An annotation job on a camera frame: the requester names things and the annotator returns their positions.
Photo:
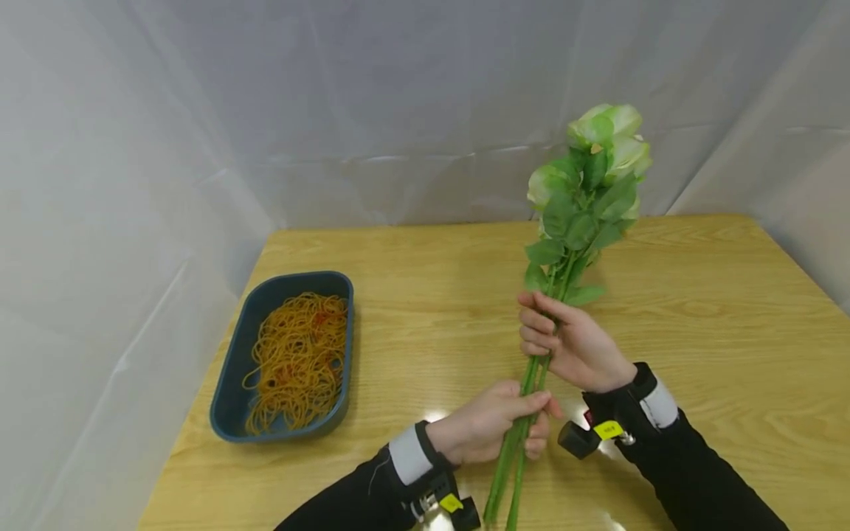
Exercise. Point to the person's right hand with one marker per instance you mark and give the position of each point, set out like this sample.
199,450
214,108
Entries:
584,346

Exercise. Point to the person's left hand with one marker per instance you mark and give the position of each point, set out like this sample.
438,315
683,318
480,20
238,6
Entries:
478,428

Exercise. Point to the person's right ring finger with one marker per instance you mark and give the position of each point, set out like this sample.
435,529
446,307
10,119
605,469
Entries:
535,336

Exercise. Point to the person's right little finger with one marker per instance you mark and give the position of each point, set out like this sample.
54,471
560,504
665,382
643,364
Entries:
535,349

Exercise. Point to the person's right index finger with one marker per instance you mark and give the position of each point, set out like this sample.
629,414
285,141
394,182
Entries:
541,301

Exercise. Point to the person's left fingers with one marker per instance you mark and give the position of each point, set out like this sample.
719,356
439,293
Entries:
538,439

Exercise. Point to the person's right middle finger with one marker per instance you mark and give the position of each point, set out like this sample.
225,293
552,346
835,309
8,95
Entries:
536,321

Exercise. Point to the person's left thumb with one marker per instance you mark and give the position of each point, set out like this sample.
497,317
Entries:
539,404

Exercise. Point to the green white artificial flower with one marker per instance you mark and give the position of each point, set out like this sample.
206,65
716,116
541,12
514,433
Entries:
627,156
607,120
546,184

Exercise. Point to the person's right forearm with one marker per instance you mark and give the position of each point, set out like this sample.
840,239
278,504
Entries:
704,479

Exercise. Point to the person's left forearm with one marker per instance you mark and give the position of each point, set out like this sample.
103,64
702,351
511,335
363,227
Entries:
358,494

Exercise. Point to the black wrist band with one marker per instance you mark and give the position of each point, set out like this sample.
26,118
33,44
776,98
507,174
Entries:
438,483
614,413

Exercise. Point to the pile of orange rubber bands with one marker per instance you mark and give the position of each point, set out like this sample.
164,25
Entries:
299,358

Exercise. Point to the dark blue plastic tray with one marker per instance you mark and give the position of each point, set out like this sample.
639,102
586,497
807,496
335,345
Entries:
237,383

